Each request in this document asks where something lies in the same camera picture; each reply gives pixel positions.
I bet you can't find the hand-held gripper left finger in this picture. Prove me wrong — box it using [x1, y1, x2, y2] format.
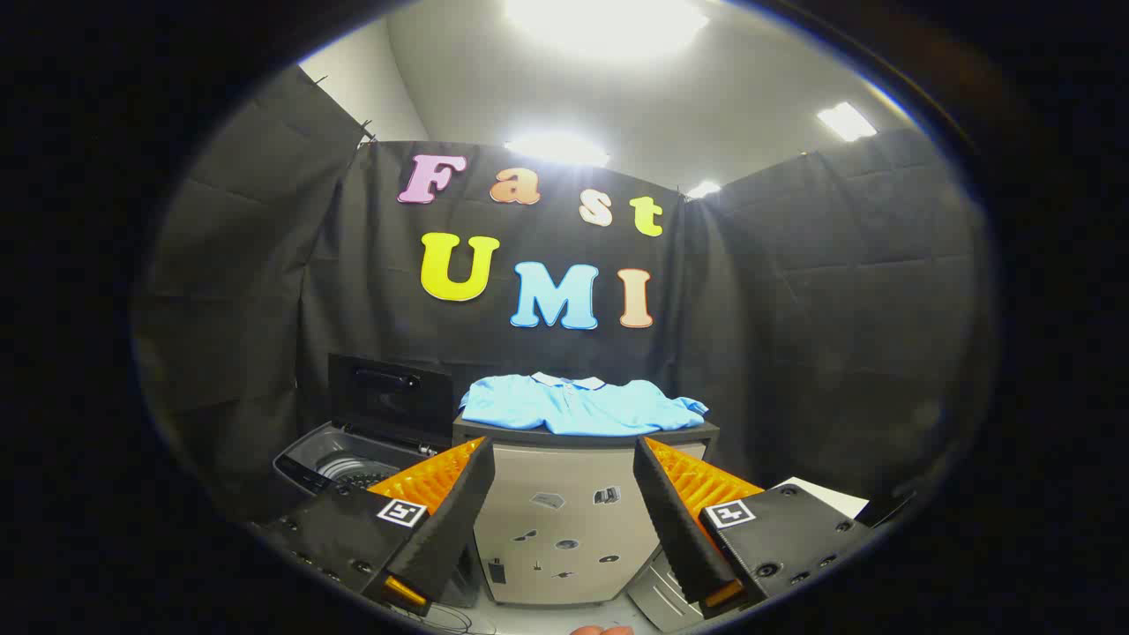
[256, 435, 497, 616]

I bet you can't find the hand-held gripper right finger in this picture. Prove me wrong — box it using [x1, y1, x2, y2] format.
[632, 435, 879, 618]

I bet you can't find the light blue polo shirt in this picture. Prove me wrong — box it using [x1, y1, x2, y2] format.
[460, 372, 709, 437]

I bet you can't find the grey washing machine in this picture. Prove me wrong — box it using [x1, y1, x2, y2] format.
[272, 422, 446, 508]

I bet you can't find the grey ribbed panel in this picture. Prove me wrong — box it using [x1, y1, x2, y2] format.
[626, 551, 707, 634]

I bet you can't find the beige cabinet with dark top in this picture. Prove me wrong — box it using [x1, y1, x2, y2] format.
[452, 415, 720, 608]

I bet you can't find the white flat board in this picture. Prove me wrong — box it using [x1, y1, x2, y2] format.
[767, 476, 870, 519]

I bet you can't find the oval ceiling light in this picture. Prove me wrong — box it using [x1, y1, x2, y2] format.
[505, 132, 611, 168]

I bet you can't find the rectangular ceiling light panel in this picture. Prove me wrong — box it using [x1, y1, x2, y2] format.
[816, 101, 879, 142]

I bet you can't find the large round ceiling light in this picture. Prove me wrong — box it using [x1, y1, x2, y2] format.
[503, 0, 711, 56]

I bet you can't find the thin dark cable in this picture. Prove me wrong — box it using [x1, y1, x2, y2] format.
[406, 602, 495, 635]

